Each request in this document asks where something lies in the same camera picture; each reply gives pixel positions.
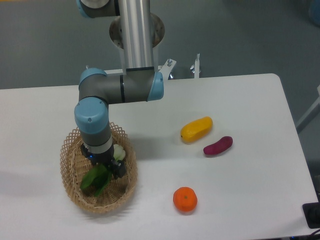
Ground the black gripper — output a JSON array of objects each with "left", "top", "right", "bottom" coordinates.
[{"left": 80, "top": 144, "right": 125, "bottom": 180}]

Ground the green bok choy vegetable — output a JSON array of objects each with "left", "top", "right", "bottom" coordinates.
[{"left": 79, "top": 143, "right": 127, "bottom": 198}]

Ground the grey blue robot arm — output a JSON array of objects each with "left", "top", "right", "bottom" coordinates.
[{"left": 74, "top": 0, "right": 164, "bottom": 178}]

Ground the woven wicker basket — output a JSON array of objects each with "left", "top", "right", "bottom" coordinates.
[{"left": 60, "top": 122, "right": 138, "bottom": 214}]

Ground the orange tangerine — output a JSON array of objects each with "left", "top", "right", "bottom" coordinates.
[{"left": 172, "top": 186, "right": 198, "bottom": 213}]

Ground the yellow mango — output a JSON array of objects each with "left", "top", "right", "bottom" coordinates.
[{"left": 180, "top": 116, "right": 214, "bottom": 143}]

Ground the purple sweet potato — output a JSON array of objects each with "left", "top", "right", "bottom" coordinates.
[{"left": 203, "top": 136, "right": 233, "bottom": 156}]

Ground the black device at table edge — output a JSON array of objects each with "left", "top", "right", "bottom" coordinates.
[{"left": 302, "top": 202, "right": 320, "bottom": 229}]

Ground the white frame leg right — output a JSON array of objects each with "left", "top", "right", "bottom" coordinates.
[{"left": 295, "top": 85, "right": 320, "bottom": 134}]

